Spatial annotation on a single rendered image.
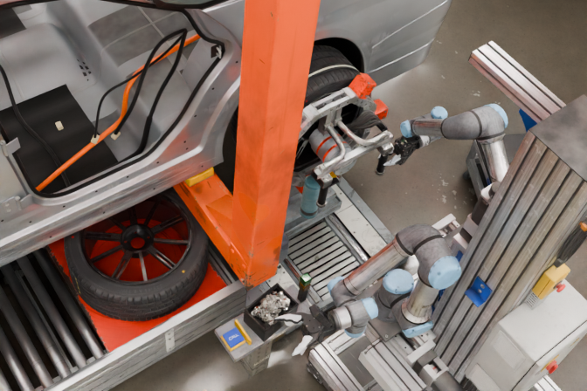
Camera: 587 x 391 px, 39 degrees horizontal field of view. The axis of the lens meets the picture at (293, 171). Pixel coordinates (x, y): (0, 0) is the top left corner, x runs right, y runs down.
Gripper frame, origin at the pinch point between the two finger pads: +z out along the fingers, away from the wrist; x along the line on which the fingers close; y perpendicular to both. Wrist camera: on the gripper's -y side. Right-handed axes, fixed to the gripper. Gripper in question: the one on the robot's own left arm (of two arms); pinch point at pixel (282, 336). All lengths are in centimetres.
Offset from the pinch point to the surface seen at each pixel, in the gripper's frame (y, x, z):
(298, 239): 104, 109, -58
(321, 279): 108, 83, -60
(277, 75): -76, 44, -15
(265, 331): 62, 39, -11
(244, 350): 74, 40, -1
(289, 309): 65, 47, -25
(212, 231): 50, 90, -5
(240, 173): -14, 63, -9
